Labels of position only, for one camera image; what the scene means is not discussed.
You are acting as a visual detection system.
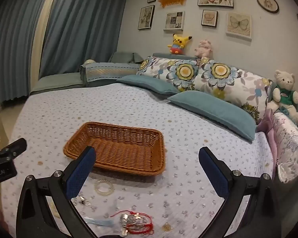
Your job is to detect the pink plush toy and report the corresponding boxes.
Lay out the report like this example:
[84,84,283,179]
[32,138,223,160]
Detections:
[194,40,213,59]

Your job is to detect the white framed butterfly picture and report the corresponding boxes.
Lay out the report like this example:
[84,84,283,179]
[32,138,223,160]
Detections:
[226,12,252,39]

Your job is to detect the orange wall shelf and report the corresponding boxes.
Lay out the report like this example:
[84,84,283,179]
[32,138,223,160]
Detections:
[158,0,187,8]

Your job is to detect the oval dark picture frame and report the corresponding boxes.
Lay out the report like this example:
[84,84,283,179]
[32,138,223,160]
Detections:
[256,0,279,13]

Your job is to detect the teal pillow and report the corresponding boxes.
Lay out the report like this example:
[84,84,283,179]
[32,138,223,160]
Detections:
[167,90,257,143]
[116,74,179,96]

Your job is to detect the black framed line drawing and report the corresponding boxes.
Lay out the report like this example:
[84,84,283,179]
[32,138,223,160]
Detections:
[138,5,155,31]

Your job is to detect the green upholstered bench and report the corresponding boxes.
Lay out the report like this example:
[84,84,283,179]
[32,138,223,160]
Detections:
[30,52,145,95]

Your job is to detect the lilac floral bedspread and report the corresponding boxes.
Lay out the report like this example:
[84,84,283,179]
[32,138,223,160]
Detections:
[9,82,276,238]

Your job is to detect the folded pink floral quilt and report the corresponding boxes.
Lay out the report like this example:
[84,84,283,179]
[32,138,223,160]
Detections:
[257,109,298,184]

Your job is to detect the blue curtain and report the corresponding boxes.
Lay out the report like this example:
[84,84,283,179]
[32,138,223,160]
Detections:
[0,0,52,106]
[39,0,130,80]

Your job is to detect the cream bead bracelet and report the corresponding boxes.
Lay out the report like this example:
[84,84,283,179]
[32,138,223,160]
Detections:
[94,179,117,196]

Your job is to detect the beige sheer curtain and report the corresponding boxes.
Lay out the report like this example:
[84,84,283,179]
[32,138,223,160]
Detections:
[30,0,63,86]

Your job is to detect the dark framed crown picture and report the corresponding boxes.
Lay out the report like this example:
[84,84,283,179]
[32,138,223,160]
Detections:
[201,10,218,28]

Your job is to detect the striped grey throw blanket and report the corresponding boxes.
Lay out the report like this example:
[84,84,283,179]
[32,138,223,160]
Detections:
[80,62,142,82]

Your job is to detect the yellow plush toy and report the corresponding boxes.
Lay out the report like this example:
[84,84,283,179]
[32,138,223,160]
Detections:
[167,34,192,54]

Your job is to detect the light blue hair clip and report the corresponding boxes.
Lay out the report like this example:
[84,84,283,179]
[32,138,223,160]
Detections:
[84,217,115,226]

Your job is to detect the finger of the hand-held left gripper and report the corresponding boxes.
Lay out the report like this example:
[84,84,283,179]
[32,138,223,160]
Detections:
[0,138,28,163]

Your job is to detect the white teddy bear green shirt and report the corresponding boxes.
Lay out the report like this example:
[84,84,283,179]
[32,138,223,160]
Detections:
[266,70,298,125]

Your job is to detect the white collage picture frame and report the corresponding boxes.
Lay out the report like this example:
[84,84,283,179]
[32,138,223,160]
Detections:
[164,11,185,32]

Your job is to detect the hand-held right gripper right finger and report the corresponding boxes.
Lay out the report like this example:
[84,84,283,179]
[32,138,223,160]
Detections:
[198,147,286,238]

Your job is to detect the brown wicker basket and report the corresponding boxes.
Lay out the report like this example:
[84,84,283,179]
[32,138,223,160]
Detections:
[63,121,166,177]

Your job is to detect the silver bangle with ring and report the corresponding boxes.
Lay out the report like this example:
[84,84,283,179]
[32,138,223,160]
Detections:
[73,195,91,207]

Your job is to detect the red string bracelet silver charms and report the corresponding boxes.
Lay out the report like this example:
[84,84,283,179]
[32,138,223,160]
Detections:
[109,209,156,236]

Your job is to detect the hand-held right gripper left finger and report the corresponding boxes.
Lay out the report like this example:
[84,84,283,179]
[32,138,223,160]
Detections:
[16,146,97,238]

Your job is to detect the floral print pillow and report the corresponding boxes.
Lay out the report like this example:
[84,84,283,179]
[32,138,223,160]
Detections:
[136,56,201,92]
[192,58,274,124]

